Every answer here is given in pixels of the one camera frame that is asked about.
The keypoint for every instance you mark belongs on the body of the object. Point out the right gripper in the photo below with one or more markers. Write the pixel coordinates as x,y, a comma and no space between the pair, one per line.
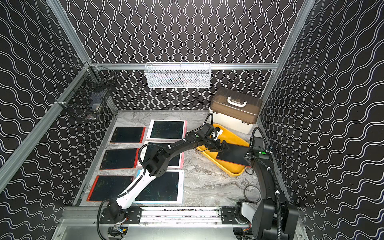
245,156

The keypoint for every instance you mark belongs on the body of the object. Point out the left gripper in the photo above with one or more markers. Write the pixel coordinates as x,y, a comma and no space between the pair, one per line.
216,145

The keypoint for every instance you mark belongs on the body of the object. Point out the yellow storage tray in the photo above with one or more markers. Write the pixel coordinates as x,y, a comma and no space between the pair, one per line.
233,170

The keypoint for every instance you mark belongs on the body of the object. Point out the pink white writing tablet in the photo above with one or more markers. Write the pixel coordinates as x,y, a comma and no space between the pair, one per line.
175,163
166,130

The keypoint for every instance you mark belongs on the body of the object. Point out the blue white writing tablet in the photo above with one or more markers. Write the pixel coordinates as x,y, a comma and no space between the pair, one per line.
167,189

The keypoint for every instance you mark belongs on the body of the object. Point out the large red writing tablet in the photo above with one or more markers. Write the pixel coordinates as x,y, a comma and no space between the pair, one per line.
107,187

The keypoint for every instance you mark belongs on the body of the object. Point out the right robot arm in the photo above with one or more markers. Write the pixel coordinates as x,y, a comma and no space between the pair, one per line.
275,217

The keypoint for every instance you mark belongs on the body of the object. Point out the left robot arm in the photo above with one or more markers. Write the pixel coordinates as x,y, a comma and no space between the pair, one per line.
114,210

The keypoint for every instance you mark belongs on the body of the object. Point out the brown white storage case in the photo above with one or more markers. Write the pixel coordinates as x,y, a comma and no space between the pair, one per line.
235,110

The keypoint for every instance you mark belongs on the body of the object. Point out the adhesive tape roll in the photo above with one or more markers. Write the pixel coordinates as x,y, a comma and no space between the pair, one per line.
252,194

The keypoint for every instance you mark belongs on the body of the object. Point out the black wire wall basket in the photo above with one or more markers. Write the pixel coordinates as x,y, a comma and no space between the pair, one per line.
87,100

